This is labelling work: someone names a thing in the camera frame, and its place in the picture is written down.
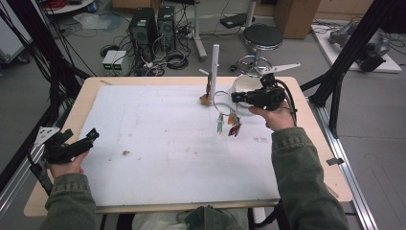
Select black frame strut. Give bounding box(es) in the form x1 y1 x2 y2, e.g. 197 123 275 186
0 0 92 193
300 0 406 139

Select person's lap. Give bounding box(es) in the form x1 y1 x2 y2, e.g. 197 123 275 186
132 205 253 230

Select black cable coil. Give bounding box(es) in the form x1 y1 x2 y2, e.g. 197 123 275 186
165 51 190 71

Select grey metal bracket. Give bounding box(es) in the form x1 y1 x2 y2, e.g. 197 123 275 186
326 157 345 167

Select white panel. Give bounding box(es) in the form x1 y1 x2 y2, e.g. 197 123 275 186
0 15 33 63

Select white table mat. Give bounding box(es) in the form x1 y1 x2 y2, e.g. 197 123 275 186
78 83 282 207

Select brown keychain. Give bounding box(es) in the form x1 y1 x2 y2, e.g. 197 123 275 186
199 72 214 107

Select key ring with colourful tags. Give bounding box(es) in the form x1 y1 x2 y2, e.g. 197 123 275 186
213 90 243 138

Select aluminium rail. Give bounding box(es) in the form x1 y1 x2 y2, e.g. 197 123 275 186
307 95 379 230
0 149 49 221

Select large cardboard box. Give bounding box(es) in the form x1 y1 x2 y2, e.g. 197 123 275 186
273 0 322 40

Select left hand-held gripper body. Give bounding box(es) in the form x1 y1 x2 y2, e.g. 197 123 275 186
33 126 88 165

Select white stand with peg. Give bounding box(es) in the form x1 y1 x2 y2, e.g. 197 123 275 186
198 43 257 118

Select grey machine on platform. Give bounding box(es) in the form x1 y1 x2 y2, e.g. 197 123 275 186
328 22 391 73

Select white eggshell bowl silver rim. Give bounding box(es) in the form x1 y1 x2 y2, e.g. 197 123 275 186
232 74 265 95

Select black round stool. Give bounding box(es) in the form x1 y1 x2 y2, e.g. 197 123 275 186
237 24 284 78

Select white power supply box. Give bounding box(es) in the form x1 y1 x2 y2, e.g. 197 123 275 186
112 51 128 72
101 50 118 72

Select black computer tower green label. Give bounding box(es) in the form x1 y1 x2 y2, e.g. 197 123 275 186
128 7 158 61

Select person's left hand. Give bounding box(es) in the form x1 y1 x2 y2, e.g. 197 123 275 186
47 149 91 179

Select wooden desk white legs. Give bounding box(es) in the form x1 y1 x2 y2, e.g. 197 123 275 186
191 0 258 61

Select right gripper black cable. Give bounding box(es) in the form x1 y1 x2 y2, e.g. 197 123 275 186
275 79 299 127

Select clear plastic bag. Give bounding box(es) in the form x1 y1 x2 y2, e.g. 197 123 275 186
73 12 123 32

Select round white table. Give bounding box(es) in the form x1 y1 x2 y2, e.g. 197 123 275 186
41 0 97 15

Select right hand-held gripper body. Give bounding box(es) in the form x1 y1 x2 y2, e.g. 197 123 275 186
243 61 302 112

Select black flat device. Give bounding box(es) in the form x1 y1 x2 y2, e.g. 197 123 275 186
219 12 257 29

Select white platform board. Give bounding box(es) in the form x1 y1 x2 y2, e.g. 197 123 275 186
310 23 402 74

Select person's right hand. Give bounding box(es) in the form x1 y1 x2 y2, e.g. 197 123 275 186
248 100 296 132

